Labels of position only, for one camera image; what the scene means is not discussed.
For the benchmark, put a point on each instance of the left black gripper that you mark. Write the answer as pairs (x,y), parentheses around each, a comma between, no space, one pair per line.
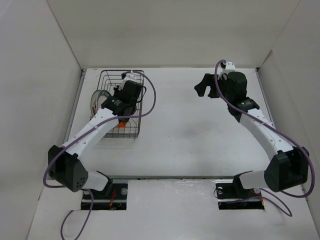
(117,91)

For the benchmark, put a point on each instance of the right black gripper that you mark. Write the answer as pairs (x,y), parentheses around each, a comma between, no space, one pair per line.
(207,80)

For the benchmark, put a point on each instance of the white plate teal rim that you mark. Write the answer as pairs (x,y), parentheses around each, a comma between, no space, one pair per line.
(101,97)

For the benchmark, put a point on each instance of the orange plate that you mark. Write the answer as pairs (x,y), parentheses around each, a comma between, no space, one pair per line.
(122,124)

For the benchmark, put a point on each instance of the white plate red characters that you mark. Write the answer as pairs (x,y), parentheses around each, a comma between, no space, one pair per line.
(93,103)

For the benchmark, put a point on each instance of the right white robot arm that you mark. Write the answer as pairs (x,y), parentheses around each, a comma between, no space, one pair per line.
(288,165)

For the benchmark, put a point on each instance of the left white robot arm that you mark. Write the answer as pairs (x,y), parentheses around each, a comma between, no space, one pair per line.
(66,163)

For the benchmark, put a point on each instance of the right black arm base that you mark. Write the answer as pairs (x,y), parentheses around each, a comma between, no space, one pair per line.
(230,197)

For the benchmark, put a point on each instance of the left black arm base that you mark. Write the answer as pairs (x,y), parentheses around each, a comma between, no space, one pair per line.
(115,200)

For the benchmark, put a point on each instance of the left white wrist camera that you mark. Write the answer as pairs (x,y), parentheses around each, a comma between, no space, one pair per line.
(127,76)

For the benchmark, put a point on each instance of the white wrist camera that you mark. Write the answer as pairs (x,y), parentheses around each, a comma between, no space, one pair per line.
(127,76)
(227,67)

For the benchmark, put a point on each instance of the grey wire dish rack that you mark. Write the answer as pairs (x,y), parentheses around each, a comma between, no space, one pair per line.
(108,80)

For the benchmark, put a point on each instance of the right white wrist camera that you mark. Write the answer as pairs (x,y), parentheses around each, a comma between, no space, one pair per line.
(227,67)

